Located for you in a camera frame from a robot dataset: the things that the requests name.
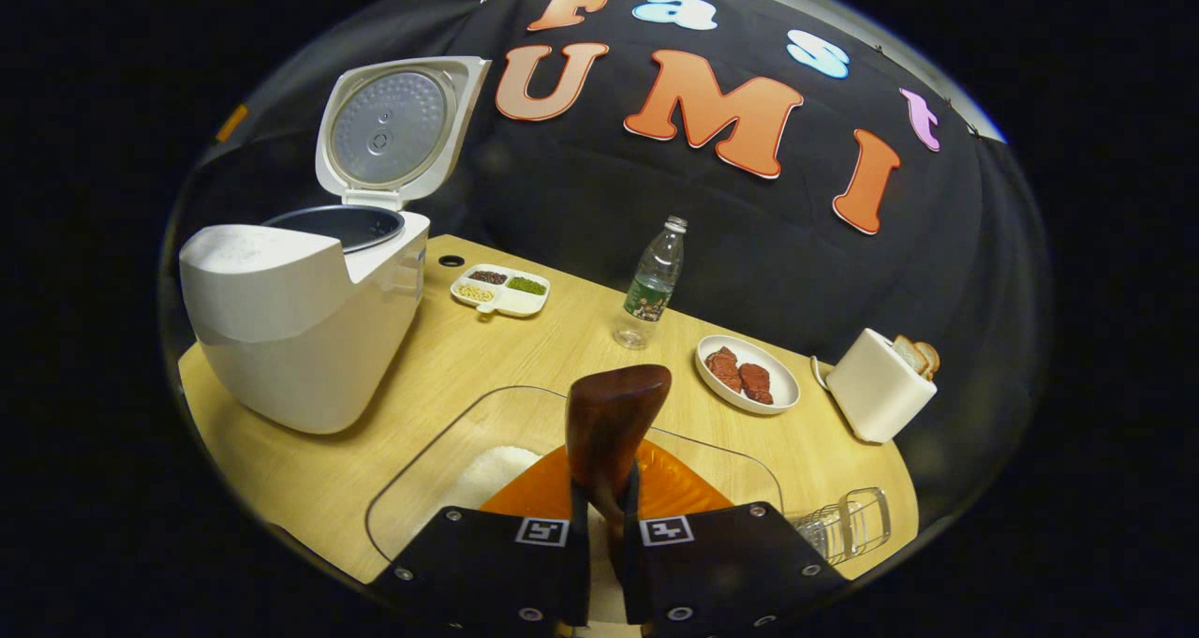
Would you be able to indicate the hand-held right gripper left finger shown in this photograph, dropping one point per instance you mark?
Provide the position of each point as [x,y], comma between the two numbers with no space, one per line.
[487,572]

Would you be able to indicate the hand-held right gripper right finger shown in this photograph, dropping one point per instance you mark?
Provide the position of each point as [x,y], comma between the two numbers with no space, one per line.
[731,572]

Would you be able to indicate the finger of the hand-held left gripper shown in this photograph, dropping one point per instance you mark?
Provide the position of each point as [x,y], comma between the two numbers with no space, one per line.
[231,123]

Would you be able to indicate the brown wooden spoon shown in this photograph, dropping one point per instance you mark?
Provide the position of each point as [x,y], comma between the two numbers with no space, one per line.
[614,422]

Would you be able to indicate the white rice cooker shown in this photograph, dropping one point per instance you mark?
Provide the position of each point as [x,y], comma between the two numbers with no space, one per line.
[300,338]

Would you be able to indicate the red meat slice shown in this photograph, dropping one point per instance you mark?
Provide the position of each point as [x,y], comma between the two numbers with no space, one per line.
[723,368]
[757,385]

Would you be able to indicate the round white plate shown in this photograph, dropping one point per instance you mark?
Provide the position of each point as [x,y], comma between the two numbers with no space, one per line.
[782,390]

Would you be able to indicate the white toaster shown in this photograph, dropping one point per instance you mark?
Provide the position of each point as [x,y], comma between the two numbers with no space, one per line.
[876,394]

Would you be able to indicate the black table grommet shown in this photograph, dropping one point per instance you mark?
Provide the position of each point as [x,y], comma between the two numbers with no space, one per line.
[451,260]

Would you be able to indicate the white divided bean dish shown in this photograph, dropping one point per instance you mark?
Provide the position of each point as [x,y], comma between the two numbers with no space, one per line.
[520,303]

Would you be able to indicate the toast bread slice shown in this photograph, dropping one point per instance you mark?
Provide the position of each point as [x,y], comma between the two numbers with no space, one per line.
[930,357]
[909,355]

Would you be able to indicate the clear plastic water bottle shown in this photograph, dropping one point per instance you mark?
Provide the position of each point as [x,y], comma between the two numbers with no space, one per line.
[653,287]

